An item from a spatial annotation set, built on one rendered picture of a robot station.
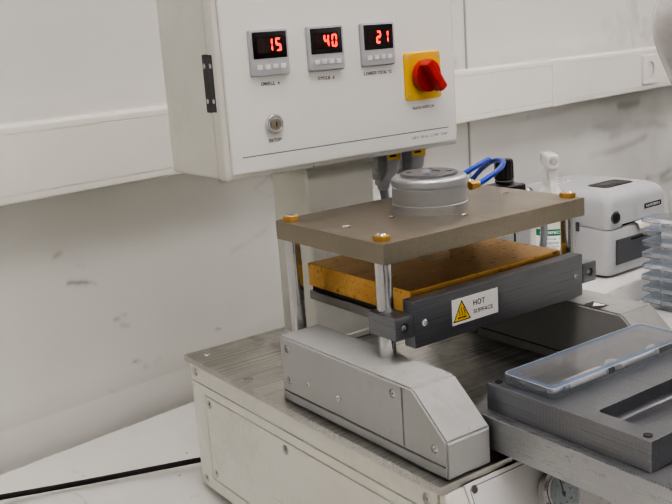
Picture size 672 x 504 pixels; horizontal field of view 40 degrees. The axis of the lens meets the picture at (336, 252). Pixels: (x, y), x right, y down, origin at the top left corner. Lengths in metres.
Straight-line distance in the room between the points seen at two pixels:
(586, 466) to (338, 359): 0.25
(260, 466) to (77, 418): 0.43
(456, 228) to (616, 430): 0.26
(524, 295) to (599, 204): 0.93
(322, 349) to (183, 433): 0.52
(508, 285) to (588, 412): 0.21
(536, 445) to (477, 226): 0.23
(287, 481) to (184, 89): 0.43
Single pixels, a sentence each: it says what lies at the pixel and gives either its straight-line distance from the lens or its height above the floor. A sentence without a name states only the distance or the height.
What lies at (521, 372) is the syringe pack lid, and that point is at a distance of 0.80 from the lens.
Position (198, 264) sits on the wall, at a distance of 1.46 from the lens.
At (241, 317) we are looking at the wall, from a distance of 1.53.
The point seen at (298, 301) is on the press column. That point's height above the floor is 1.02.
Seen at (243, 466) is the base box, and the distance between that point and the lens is 1.08.
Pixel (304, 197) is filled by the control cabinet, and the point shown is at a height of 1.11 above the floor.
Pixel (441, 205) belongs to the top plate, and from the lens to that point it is 0.93.
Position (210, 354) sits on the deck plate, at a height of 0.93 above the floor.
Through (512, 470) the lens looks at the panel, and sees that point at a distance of 0.82.
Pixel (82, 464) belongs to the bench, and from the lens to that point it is 1.33.
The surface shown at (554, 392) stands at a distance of 0.77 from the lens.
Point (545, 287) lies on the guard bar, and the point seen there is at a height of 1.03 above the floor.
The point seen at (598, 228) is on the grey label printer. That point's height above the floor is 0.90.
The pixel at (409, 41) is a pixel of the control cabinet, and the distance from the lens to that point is 1.10.
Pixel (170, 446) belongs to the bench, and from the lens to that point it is 1.34.
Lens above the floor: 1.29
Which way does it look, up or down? 13 degrees down
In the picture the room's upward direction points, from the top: 4 degrees counter-clockwise
